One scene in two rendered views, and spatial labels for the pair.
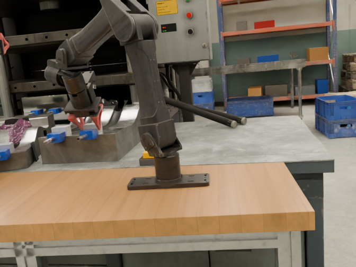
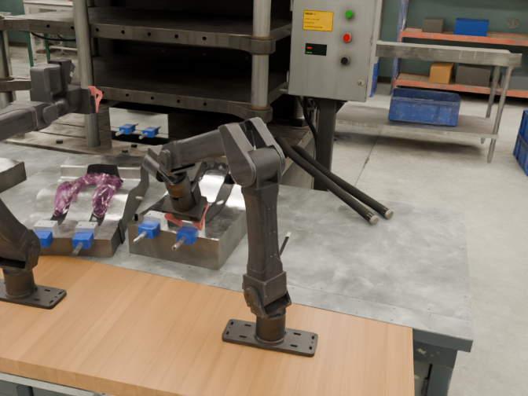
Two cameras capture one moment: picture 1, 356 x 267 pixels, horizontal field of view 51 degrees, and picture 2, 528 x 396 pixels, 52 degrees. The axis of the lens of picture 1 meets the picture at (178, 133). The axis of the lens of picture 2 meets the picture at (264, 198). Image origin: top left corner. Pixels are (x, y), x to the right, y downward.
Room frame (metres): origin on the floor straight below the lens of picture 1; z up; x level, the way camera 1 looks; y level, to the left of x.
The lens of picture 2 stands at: (-0.04, -0.03, 1.54)
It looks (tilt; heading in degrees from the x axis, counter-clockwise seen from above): 24 degrees down; 6
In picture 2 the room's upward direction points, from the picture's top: 2 degrees clockwise
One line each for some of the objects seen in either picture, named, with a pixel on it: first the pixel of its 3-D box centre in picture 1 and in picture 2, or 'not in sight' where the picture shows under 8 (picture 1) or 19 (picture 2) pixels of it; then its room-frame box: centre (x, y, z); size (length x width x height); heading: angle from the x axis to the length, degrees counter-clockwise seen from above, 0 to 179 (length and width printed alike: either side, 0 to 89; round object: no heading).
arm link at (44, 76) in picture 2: not in sight; (40, 93); (1.13, 0.61, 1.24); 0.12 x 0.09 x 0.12; 174
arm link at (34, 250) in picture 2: not in sight; (16, 254); (0.96, 0.63, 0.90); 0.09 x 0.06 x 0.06; 84
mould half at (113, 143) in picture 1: (104, 126); (209, 202); (1.40, 0.27, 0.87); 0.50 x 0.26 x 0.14; 169
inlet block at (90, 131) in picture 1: (87, 134); (185, 236); (1.13, 0.28, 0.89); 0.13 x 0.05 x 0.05; 170
